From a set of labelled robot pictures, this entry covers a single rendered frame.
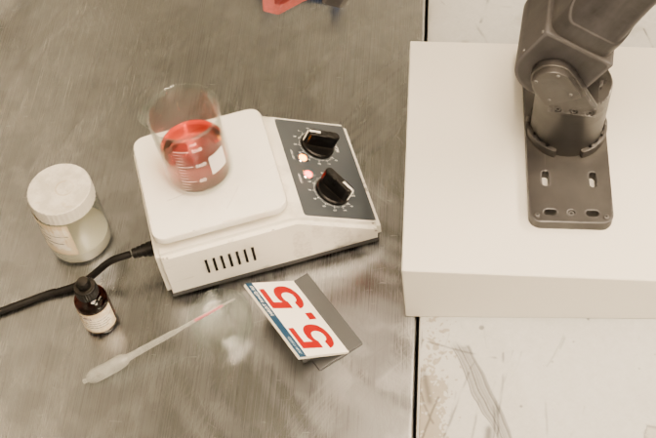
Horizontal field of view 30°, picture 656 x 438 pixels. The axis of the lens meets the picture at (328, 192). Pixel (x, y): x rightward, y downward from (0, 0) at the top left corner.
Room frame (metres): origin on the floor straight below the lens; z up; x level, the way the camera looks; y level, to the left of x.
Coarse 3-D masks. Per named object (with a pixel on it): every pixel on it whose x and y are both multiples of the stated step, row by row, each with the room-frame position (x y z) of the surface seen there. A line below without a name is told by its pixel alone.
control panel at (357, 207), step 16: (288, 128) 0.74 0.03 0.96; (304, 128) 0.74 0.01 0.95; (320, 128) 0.75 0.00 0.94; (336, 128) 0.75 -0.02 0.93; (288, 144) 0.72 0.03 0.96; (336, 144) 0.73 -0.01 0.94; (288, 160) 0.70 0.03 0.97; (320, 160) 0.71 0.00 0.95; (336, 160) 0.71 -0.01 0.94; (352, 160) 0.71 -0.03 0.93; (304, 176) 0.68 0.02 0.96; (320, 176) 0.69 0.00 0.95; (352, 176) 0.69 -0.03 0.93; (304, 192) 0.66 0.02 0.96; (304, 208) 0.64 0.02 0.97; (320, 208) 0.65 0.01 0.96; (336, 208) 0.65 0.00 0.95; (352, 208) 0.65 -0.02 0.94; (368, 208) 0.66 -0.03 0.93
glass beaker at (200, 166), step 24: (168, 96) 0.71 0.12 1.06; (192, 96) 0.71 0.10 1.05; (216, 96) 0.70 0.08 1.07; (144, 120) 0.69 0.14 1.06; (168, 120) 0.71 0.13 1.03; (216, 120) 0.67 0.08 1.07; (168, 144) 0.66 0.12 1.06; (192, 144) 0.66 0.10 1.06; (216, 144) 0.67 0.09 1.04; (168, 168) 0.67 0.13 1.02; (192, 168) 0.66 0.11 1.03; (216, 168) 0.66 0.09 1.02; (192, 192) 0.66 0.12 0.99
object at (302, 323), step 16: (256, 288) 0.59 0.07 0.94; (272, 288) 0.59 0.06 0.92; (288, 288) 0.60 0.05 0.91; (272, 304) 0.57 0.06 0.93; (288, 304) 0.57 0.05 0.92; (304, 304) 0.58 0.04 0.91; (288, 320) 0.55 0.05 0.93; (304, 320) 0.56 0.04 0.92; (304, 336) 0.54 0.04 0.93; (320, 336) 0.54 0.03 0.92
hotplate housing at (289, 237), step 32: (288, 192) 0.66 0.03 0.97; (256, 224) 0.63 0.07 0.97; (288, 224) 0.63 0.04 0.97; (320, 224) 0.63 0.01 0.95; (352, 224) 0.64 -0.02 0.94; (160, 256) 0.62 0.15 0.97; (192, 256) 0.61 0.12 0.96; (224, 256) 0.62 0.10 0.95; (256, 256) 0.62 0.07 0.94; (288, 256) 0.62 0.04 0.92; (320, 256) 0.63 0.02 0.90; (192, 288) 0.62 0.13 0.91
